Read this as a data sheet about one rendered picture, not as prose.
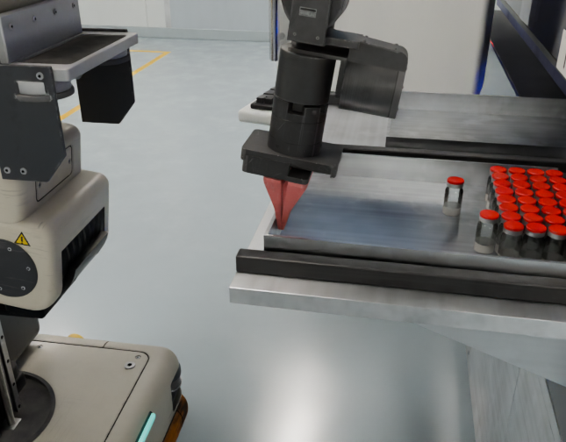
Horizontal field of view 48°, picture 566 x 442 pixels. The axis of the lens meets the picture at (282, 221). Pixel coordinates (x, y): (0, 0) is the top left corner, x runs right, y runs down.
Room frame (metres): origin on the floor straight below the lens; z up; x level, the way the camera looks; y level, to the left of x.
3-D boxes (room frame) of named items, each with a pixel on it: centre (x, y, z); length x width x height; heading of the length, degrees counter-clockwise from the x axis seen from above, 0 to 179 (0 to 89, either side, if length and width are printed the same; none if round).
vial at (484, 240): (0.61, -0.22, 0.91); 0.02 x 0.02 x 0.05
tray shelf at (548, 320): (0.84, -0.25, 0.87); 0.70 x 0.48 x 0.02; 169
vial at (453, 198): (0.71, -0.21, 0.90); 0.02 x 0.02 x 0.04
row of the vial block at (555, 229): (0.66, -0.30, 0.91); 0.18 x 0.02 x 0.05; 169
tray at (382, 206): (0.68, -0.17, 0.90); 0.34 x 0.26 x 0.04; 79
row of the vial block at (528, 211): (0.66, -0.28, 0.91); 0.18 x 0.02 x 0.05; 169
